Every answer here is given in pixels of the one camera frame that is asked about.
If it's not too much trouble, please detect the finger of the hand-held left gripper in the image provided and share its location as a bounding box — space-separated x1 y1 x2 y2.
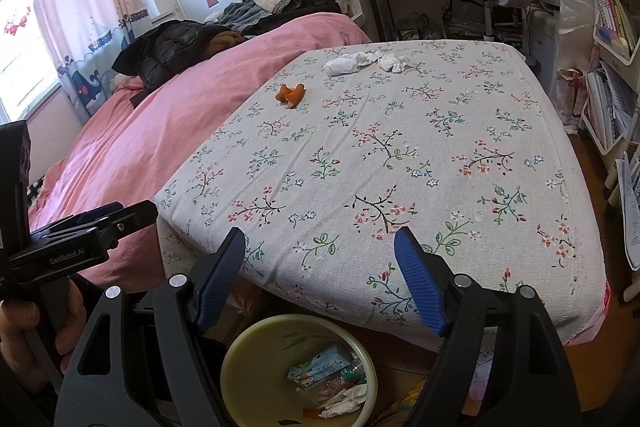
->
30 202 126 234
97 199 159 253

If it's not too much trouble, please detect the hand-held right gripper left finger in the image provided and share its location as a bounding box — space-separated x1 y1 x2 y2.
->
52 227 247 427

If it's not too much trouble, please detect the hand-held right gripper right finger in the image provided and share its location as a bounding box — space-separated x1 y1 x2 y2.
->
393 226 583 427

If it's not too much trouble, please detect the yellow-green trash bin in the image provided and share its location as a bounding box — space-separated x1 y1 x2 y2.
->
220 314 379 427

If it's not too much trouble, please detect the green and white juice carton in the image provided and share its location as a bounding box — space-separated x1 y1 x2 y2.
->
286 346 358 390

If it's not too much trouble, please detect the clear plastic wrapper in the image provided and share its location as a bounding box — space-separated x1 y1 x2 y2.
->
301 372 368 410

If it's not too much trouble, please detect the person's left hand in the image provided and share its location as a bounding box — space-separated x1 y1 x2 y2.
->
0 279 88 395

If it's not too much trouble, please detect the floral mattress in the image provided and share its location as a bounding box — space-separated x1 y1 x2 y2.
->
154 39 608 347

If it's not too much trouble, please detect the crumpled white tissue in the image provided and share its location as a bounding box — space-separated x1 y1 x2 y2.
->
317 382 368 419
377 53 411 74
322 50 376 76

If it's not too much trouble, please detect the window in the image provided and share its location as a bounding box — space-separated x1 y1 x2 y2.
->
0 0 61 122

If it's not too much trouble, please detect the pink blanket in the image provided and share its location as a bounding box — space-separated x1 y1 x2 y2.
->
27 12 372 293

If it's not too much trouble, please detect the black jacket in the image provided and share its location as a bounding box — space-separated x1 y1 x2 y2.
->
112 19 226 90

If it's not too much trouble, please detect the pink printed curtain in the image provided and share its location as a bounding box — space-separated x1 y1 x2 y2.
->
25 0 151 118

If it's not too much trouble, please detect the brown cloth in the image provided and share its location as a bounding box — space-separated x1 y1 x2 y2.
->
212 32 246 52

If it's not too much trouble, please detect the sheet of paper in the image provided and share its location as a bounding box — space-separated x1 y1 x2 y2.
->
616 152 640 273

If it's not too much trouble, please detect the bag with pink ribbon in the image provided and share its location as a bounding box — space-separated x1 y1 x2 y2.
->
557 67 593 135

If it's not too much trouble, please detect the pile of clothes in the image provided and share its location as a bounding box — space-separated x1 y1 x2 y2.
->
205 0 346 35

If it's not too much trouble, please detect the white drawer unit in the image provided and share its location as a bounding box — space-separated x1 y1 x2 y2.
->
525 7 561 68

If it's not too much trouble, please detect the white book cart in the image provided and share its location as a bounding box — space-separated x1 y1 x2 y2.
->
580 0 640 208

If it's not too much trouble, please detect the clear plastic bag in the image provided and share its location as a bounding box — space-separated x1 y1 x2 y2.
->
555 0 596 72

